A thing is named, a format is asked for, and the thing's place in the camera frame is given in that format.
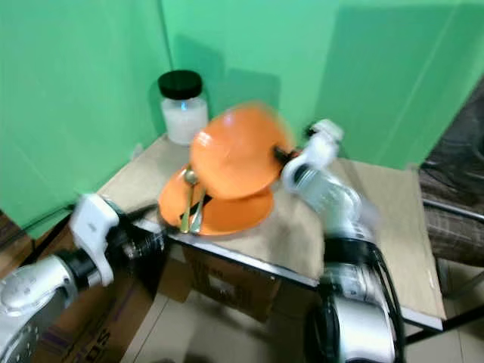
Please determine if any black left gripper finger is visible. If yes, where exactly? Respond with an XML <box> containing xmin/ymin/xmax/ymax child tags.
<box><xmin>150</xmin><ymin>226</ymin><xmax>190</xmax><ymax>245</ymax></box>
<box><xmin>121</xmin><ymin>202</ymin><xmax>161</xmax><ymax>221</ymax></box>

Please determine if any orange round plate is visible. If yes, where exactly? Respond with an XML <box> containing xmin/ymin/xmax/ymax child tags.
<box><xmin>189</xmin><ymin>102</ymin><xmax>296</xmax><ymax>201</ymax></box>
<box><xmin>157</xmin><ymin>166</ymin><xmax>275</xmax><ymax>237</ymax></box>

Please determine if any gold spoon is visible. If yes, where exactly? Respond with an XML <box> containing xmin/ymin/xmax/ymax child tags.
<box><xmin>181</xmin><ymin>168</ymin><xmax>197</xmax><ymax>232</ymax></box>

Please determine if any small plain cardboard box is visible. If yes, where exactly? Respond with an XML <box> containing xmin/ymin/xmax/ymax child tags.
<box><xmin>159</xmin><ymin>257</ymin><xmax>194</xmax><ymax>305</ymax></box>

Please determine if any cardboard box with white label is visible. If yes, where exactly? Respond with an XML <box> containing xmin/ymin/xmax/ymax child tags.
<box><xmin>181</xmin><ymin>246</ymin><xmax>282</xmax><ymax>324</ymax></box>

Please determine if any white-filled jar with black lid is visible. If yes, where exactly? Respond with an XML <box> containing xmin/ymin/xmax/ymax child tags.
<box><xmin>157</xmin><ymin>70</ymin><xmax>209</xmax><ymax>146</ymax></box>

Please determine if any brown woven chair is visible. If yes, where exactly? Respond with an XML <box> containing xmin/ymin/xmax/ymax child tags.
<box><xmin>418</xmin><ymin>91</ymin><xmax>484</xmax><ymax>267</ymax></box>

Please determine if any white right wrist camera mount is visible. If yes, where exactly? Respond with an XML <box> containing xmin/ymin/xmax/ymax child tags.
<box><xmin>302</xmin><ymin>119</ymin><xmax>346</xmax><ymax>172</ymax></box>

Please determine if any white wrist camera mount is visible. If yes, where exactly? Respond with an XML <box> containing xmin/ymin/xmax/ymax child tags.
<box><xmin>70</xmin><ymin>193</ymin><xmax>123</xmax><ymax>287</ymax></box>
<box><xmin>302</xmin><ymin>119</ymin><xmax>346</xmax><ymax>172</ymax></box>

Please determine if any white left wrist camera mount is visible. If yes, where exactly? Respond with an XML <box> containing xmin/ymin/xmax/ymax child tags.
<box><xmin>70</xmin><ymin>193</ymin><xmax>123</xmax><ymax>287</ymax></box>

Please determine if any wooden table with metal frame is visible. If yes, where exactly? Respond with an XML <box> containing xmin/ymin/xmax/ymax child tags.
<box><xmin>95</xmin><ymin>135</ymin><xmax>484</xmax><ymax>350</ymax></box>

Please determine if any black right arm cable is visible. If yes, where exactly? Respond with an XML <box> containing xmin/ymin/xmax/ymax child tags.
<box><xmin>369</xmin><ymin>242</ymin><xmax>411</xmax><ymax>363</ymax></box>

